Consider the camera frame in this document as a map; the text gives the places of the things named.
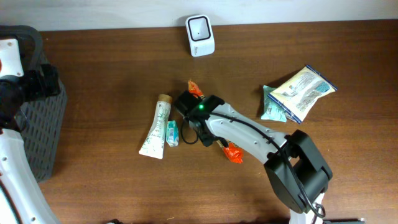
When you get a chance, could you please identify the mint green wipes pack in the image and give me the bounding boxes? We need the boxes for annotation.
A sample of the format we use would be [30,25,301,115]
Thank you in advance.
[261,85,287,122]

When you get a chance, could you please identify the small teal tissue pack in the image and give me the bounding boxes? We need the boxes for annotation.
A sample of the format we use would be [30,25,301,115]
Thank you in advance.
[165,120,179,147]

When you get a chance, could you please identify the dark grey plastic basket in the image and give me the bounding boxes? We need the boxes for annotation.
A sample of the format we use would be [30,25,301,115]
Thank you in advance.
[1,26,68,182]

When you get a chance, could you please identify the yellow noodle packet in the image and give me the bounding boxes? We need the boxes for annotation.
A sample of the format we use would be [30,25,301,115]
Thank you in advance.
[267,65,338,124]

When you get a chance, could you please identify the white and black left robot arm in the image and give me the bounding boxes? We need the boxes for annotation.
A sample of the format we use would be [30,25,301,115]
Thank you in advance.
[1,37,60,223]

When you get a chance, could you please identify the white cream tube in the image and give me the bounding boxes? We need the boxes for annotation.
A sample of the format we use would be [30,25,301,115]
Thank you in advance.
[139,94,172,159]

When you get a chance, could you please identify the white barcode scanner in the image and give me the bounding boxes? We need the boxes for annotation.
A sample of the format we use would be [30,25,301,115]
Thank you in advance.
[185,14,215,57]

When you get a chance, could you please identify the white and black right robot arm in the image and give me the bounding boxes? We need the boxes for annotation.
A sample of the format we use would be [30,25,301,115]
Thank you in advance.
[174,91,333,223]

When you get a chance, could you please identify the orange spaghetti packet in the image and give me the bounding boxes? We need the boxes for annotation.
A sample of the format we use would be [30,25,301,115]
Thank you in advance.
[188,80,243,164]

